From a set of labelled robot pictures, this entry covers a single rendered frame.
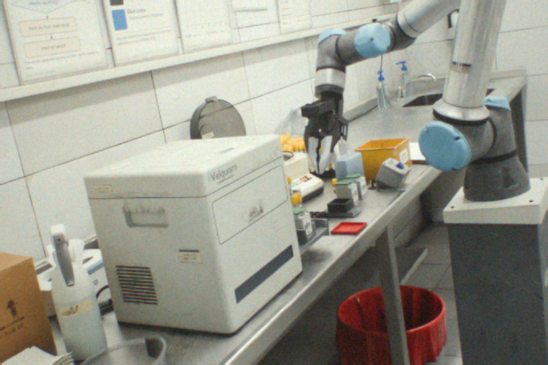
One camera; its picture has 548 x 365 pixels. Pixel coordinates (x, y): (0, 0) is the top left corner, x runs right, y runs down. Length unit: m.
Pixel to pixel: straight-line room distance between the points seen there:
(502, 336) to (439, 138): 0.53
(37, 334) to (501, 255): 1.00
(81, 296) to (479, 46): 0.88
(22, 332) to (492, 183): 1.03
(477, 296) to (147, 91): 1.07
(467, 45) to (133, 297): 0.82
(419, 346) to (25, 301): 1.22
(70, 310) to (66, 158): 0.62
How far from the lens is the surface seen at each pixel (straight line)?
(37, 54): 1.66
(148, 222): 1.17
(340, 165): 1.86
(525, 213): 1.50
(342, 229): 1.57
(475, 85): 1.38
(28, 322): 1.24
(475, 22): 1.35
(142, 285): 1.22
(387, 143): 2.08
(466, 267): 1.60
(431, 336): 2.05
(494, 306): 1.63
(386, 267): 1.80
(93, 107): 1.77
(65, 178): 1.69
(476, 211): 1.52
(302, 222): 1.39
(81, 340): 1.18
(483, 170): 1.55
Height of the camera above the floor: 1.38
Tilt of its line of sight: 13 degrees down
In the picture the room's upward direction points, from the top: 10 degrees counter-clockwise
